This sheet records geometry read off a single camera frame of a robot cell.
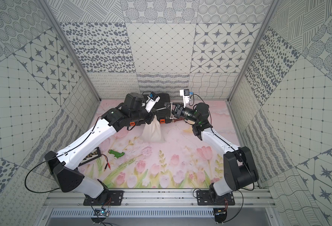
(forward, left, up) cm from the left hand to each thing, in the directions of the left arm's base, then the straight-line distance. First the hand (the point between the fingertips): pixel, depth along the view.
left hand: (154, 107), depth 74 cm
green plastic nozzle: (-13, +27, -31) cm, 43 cm away
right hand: (0, -6, +2) cm, 7 cm away
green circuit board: (-44, +26, -31) cm, 60 cm away
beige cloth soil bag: (-7, +2, -13) cm, 15 cm away
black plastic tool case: (-2, -5, -2) cm, 5 cm away
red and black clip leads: (-20, +30, -31) cm, 48 cm away
